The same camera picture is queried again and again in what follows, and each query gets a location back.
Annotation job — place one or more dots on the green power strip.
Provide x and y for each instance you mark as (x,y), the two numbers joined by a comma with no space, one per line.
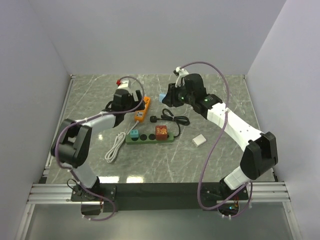
(148,139)

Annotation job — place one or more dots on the red cube socket adapter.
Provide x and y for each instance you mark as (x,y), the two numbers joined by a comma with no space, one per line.
(161,132)

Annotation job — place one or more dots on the white charger plug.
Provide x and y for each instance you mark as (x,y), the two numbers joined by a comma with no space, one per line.
(199,140)

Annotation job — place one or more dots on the black base beam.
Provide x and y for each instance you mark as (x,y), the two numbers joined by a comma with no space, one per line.
(210,194)

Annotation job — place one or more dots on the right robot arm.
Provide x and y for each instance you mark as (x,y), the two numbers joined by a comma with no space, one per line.
(259,149)

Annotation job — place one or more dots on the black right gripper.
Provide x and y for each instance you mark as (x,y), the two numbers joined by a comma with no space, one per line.
(170,99)

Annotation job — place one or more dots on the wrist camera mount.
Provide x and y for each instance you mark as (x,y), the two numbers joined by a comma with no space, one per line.
(180,74)
(124,84)

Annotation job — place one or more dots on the light blue charger plug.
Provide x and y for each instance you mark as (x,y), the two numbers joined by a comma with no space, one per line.
(161,97)

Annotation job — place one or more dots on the aluminium frame rail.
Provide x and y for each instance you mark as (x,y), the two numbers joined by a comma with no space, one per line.
(262,192)

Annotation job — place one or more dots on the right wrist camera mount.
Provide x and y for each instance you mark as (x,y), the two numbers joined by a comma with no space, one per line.
(180,74)

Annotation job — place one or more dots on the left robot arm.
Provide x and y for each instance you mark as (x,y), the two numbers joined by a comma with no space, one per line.
(72,143)

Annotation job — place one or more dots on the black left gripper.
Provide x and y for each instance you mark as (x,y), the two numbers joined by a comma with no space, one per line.
(139,98)

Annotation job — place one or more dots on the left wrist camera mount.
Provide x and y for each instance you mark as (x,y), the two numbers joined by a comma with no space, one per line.
(124,84)

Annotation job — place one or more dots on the teal plug in strip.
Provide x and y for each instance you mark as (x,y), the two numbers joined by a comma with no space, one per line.
(134,134)

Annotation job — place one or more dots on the orange power strip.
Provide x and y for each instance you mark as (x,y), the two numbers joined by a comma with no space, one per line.
(140,115)

